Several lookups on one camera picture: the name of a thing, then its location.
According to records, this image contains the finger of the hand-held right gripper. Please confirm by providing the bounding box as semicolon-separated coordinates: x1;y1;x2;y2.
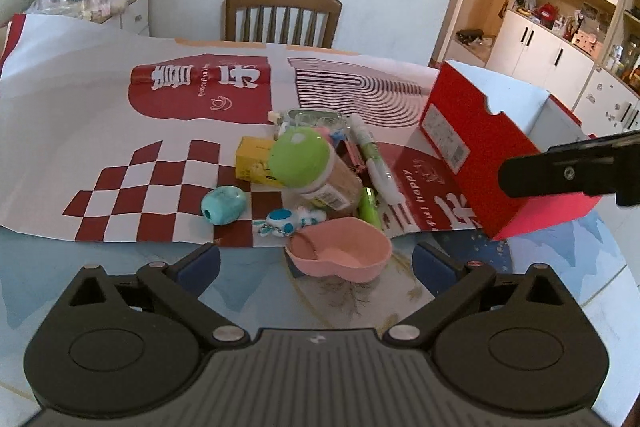
498;131;640;208

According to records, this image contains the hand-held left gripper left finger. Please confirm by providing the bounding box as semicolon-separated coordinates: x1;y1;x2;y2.
65;243;249;348

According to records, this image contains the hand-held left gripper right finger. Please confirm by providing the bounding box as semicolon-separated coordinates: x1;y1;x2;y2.
382;241;581;348

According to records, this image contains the teal pencil sharpener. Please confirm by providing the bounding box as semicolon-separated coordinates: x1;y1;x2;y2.
201;187;244;226

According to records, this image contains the green highlighter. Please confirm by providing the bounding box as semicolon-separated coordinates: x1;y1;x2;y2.
358;188;382;228

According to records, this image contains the red cardboard box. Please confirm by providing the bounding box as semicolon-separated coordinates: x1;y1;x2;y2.
419;60;603;242

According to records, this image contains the pink heart-shaped bowl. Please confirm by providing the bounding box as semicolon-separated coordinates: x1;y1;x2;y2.
285;217;393;284

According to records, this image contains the blue and white keychain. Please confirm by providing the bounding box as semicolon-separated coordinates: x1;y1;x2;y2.
252;206;325;240

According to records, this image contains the yellow small carton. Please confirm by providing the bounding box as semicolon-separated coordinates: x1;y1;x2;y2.
235;136;286;188

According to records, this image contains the white and green pen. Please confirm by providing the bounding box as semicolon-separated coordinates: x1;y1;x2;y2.
350;113;403;202

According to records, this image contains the jar with green lid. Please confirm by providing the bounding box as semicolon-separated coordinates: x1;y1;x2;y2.
268;127;364;212

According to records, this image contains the clear container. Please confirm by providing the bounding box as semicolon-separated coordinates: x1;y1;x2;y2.
277;108;348;134

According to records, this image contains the red and white printed sheet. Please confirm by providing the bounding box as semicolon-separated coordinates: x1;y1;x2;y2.
0;14;501;249

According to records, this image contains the white chest of drawers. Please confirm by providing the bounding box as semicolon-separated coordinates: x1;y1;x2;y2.
97;0;150;36

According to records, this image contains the brown wooden chair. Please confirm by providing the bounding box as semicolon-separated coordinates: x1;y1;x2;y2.
223;0;343;48

